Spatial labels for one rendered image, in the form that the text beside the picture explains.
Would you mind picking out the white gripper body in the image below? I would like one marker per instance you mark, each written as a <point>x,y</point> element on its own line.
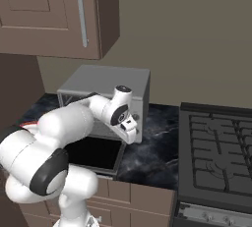
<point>130,135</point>

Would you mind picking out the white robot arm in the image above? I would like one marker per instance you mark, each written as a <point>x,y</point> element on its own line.
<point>29,152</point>

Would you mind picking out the grey toaster oven knob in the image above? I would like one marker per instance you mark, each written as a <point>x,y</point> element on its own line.
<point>135,117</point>

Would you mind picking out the black glass toaster oven door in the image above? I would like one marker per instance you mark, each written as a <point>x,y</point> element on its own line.
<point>98,154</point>

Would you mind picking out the grey toaster oven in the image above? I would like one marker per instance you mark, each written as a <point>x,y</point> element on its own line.
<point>105,78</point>

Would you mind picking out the brown base cupboard door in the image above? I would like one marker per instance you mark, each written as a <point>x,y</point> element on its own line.
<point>111,214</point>
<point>151,220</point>

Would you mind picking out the red plate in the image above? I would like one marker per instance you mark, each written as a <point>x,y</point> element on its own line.
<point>28,125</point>

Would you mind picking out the small brown drawer front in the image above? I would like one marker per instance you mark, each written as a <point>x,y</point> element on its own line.
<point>118,191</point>

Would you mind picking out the wide brown drawer front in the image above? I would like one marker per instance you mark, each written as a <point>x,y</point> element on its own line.
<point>152,199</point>

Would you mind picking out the black gas hob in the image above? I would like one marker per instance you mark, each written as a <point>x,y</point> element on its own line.
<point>216,152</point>

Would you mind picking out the grey hob knob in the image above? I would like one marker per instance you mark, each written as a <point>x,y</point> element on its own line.
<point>206,216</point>
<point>226,219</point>

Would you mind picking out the brown wall cupboard carcass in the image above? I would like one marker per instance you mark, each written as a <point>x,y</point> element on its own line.
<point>107,11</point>

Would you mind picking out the brown wall cupboard door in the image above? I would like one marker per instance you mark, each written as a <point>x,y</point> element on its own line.
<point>39,14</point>

